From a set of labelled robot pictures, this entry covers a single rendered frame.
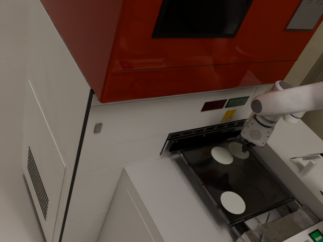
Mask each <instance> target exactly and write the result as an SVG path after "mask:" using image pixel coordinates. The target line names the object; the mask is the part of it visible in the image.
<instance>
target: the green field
mask: <svg viewBox="0 0 323 242"><path fill-rule="evenodd" d="M247 99H248V97H247V98H239V99H232V100H230V101H229V103H228V105H227V106H226V107H231V106H238V105H244V104H245V102H246V101H247Z"/></svg>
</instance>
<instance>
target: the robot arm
mask: <svg viewBox="0 0 323 242"><path fill-rule="evenodd" d="M250 106H251V110H252V111H253V112H254V113H255V114H254V115H253V116H252V117H251V118H250V119H249V121H248V122H247V123H246V125H245V126H244V128H243V130H242V131H241V132H240V133H239V135H240V136H241V137H242V138H243V140H244V144H243V145H242V152H244V153H246V151H249V150H250V148H251V147H253V146H259V147H263V146H264V145H265V144H266V142H267V141H268V139H269V137H270V136H271V134H272V132H273V130H274V126H275V125H276V123H277V122H278V121H279V119H280V118H281V116H282V115H286V114H294V113H300V112H306V111H312V110H319V109H323V82H318V83H313V84H309V85H302V86H297V87H294V86H293V85H291V84H289V83H287V82H285V81H276V82H275V84H274V85H273V87H272V88H271V90H270V91H269V92H268V93H265V94H261V95H258V96H256V97H254V98H253V100H252V102H251V105H250ZM249 141H250V142H249Z"/></svg>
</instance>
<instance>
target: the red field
mask: <svg viewBox="0 0 323 242"><path fill-rule="evenodd" d="M225 102H226V101H219V102H212V103H206V104H205V106H204V108H203V110H202V111H205V110H211V109H219V108H223V106H224V104H225Z"/></svg>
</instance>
